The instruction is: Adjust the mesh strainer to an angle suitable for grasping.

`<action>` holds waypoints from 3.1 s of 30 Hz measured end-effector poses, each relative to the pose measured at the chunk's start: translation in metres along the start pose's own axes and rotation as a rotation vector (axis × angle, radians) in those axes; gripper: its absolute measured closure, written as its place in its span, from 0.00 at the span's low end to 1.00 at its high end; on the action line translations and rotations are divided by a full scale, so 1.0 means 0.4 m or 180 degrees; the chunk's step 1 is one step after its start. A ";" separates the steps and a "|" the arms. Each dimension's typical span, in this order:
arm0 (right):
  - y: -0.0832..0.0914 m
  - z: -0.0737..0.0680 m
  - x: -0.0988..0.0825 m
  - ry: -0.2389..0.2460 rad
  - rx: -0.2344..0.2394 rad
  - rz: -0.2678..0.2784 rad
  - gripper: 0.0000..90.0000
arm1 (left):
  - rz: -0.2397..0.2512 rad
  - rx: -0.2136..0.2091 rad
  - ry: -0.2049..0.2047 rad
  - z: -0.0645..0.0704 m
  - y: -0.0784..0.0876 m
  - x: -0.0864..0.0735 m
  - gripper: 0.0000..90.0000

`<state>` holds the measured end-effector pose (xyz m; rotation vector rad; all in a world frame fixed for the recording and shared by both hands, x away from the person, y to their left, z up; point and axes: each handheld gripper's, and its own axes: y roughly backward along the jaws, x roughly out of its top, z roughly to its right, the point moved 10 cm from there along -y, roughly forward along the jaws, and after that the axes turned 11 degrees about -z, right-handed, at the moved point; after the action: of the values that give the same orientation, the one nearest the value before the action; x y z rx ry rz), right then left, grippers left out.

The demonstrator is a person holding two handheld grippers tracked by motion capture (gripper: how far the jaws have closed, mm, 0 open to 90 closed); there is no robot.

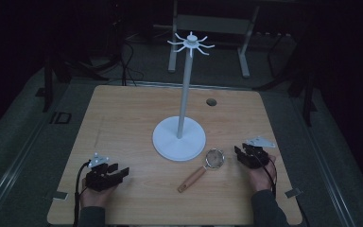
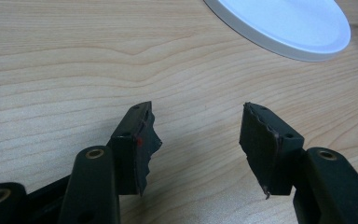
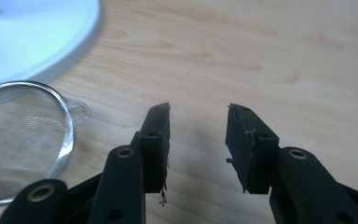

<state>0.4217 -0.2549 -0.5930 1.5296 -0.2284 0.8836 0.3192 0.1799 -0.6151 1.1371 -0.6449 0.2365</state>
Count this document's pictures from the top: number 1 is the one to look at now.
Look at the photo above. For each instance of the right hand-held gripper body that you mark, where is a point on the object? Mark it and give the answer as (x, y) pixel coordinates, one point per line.
(256, 153)

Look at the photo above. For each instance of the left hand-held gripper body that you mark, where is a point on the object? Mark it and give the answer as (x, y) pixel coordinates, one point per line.
(98, 176)

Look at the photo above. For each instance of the white hook stand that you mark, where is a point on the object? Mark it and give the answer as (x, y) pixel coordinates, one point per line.
(182, 126)

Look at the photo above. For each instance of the person's left hand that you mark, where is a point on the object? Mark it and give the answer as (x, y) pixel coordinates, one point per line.
(95, 196)

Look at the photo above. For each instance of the person's right hand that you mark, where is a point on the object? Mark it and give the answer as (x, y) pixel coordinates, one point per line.
(263, 175)

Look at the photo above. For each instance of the black tripod stand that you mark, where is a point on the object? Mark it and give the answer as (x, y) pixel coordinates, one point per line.
(299, 78)
(66, 63)

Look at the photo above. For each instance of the metal table bracket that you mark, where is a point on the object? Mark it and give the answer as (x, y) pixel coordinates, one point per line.
(60, 196)
(293, 192)

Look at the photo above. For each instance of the grey metal desk frame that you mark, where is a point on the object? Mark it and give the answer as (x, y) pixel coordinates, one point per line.
(214, 38)

